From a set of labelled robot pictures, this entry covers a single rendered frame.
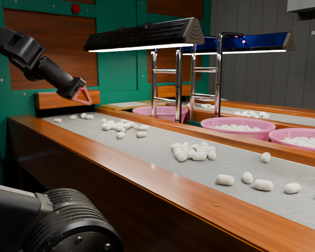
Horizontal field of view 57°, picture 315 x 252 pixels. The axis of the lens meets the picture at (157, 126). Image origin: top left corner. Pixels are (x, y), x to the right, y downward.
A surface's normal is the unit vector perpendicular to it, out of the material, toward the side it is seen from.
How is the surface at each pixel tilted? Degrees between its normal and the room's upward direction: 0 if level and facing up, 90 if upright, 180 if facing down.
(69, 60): 90
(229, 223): 0
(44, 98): 90
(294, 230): 0
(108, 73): 90
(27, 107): 90
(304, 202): 0
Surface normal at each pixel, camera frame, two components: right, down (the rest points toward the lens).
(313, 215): 0.00, -0.98
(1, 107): 0.64, 0.16
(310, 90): -0.85, 0.11
